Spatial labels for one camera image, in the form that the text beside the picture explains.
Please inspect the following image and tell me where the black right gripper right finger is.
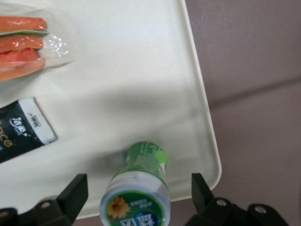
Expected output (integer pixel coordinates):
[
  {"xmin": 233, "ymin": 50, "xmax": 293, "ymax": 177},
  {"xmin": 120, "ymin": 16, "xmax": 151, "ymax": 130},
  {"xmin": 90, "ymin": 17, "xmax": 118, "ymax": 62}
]
[{"xmin": 185, "ymin": 173, "xmax": 290, "ymax": 226}]

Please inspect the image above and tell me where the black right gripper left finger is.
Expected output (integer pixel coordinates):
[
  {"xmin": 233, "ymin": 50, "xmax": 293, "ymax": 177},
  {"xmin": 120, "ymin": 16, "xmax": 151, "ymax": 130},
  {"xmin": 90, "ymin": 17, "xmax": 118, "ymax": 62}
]
[{"xmin": 0, "ymin": 174, "xmax": 89, "ymax": 226}]

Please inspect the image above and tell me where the green gum bottle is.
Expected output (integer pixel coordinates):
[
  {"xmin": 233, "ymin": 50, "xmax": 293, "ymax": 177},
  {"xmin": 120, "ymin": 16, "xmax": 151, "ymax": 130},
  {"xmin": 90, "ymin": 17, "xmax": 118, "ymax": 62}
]
[{"xmin": 99, "ymin": 141, "xmax": 171, "ymax": 226}]

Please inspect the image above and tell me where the cream white plastic tray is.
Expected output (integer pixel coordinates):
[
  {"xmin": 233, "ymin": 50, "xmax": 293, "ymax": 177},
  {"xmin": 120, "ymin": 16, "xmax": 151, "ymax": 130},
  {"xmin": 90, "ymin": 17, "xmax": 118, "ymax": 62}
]
[{"xmin": 0, "ymin": 0, "xmax": 222, "ymax": 221}]

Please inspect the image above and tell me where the black tissue pack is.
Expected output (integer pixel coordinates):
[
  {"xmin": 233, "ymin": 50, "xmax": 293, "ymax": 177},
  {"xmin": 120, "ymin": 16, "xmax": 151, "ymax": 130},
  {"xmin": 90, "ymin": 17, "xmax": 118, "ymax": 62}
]
[{"xmin": 0, "ymin": 97, "xmax": 58, "ymax": 164}]

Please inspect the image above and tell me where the wrapped toy sandwich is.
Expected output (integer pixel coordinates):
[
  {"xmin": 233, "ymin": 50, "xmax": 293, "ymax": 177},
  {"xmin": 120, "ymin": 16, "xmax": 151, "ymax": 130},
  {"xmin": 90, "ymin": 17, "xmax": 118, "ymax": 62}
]
[{"xmin": 0, "ymin": 0, "xmax": 74, "ymax": 82}]

